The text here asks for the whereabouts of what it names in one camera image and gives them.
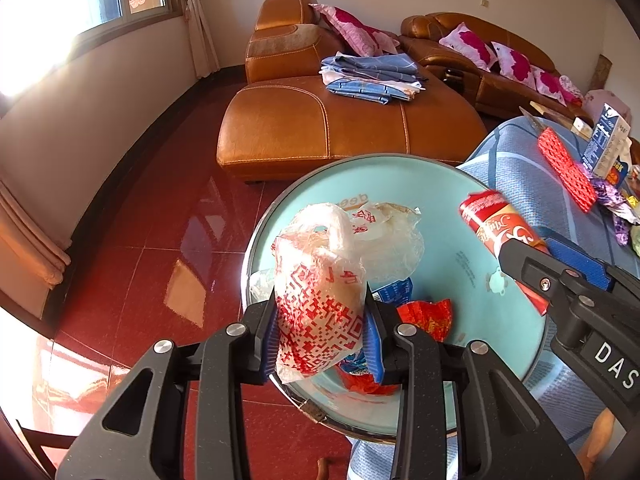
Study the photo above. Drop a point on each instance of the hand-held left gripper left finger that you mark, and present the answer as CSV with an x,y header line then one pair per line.
x,y
270,340

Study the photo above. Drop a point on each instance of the tall blue white milk carton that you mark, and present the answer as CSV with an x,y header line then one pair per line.
x,y
602,145

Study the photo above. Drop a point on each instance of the pink floral bundled cloth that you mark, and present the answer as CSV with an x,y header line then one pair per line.
x,y
571,91

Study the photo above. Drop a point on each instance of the brown leather sofa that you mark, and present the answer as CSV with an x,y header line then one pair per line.
x,y
420,27

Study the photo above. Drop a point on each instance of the clear red-printed plastic bag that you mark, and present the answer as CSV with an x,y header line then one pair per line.
x,y
395,240

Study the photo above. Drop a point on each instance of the white blue gable-top carton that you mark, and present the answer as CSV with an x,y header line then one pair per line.
x,y
622,165

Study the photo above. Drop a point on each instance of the tan rolled mat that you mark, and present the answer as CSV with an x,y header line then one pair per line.
x,y
603,72

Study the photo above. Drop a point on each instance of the brown leather chaise lounge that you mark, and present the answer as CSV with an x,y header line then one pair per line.
x,y
320,130

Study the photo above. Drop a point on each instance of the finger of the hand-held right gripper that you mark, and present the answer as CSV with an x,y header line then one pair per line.
x,y
535,272
580,260

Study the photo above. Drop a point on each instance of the person's right hand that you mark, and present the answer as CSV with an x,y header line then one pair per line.
x,y
600,437

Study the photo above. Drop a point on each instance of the red plastic bag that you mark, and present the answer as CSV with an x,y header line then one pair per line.
x,y
425,320

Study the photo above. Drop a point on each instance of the dark wooden chair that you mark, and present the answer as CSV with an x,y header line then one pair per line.
x,y
45,447

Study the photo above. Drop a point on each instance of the folded blue plaid bedding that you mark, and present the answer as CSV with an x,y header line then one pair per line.
x,y
370,77

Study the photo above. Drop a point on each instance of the light green waste bin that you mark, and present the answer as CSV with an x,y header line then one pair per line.
x,y
390,180

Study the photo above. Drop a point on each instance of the blue plaid tablecloth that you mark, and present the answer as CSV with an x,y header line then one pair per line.
x,y
505,160

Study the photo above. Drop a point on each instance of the white red-printed plastic bag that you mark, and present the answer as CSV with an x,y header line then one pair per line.
x,y
320,300

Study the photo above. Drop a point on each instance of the red dotted flat packet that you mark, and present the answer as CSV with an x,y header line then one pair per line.
x,y
567,170

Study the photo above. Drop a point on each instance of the beige curtain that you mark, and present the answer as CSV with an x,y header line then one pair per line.
x,y
200,20
30,245

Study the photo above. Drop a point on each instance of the red white snack wrapper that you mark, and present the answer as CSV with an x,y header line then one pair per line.
x,y
492,222

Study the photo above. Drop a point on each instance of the white green plastic bag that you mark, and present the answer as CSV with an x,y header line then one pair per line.
x,y
635,240

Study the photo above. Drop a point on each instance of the pink cloth cover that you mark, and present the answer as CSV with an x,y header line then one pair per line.
x,y
600,100

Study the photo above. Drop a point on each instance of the purple foil wrapper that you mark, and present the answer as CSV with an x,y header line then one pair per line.
x,y
612,200

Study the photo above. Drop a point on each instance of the pink floral pillow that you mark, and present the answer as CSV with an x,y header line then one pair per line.
x,y
549,85
467,45
512,62
357,30

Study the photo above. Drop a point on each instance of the clear brown sachet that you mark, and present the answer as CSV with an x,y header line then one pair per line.
x,y
532,120

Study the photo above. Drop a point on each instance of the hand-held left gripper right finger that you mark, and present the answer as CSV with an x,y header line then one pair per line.
x,y
375,350

